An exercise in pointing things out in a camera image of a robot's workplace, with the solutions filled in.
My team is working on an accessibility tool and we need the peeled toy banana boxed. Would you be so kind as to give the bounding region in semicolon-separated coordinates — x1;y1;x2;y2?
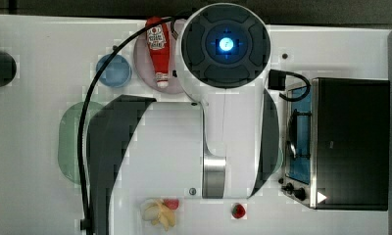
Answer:
140;199;176;231

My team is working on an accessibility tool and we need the green mug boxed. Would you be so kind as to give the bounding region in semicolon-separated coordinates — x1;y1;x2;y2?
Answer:
273;148;284;173

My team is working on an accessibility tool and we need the green oval strainer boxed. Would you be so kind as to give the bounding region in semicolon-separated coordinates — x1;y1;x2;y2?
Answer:
57;101;104;186

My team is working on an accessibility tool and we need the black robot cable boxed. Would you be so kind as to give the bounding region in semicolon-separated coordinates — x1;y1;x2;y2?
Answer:
76;15;175;235

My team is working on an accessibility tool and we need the grey round plate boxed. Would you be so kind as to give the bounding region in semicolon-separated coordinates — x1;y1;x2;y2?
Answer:
133;23;183;94

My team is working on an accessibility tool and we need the toy strawberry beside banana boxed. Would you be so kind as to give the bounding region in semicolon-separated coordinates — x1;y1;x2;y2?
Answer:
164;199;179;210

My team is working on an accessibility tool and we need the black toaster oven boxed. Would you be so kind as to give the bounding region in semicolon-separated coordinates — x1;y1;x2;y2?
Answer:
279;77;390;211

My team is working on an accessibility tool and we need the blue small bowl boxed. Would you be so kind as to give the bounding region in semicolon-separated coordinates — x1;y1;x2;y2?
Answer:
99;55;132;88

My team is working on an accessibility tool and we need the black cylindrical cup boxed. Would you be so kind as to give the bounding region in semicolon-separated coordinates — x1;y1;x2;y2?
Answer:
0;51;17;87

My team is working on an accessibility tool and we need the lone toy strawberry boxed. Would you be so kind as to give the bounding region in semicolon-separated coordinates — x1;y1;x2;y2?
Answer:
231;204;246;219

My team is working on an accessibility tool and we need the red ketchup bottle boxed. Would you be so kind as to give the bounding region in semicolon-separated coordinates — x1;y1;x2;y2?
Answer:
146;23;171;88

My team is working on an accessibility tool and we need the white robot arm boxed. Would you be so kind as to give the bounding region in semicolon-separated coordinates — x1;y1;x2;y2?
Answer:
86;3;279;235

